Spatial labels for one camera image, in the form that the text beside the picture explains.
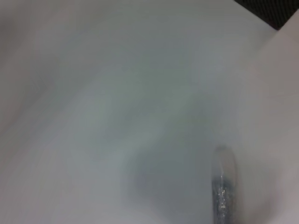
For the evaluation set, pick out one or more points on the grey marker pen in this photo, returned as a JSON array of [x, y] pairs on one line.
[[223, 193]]

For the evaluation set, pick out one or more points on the black mesh pen holder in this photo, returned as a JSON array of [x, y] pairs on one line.
[[275, 14]]

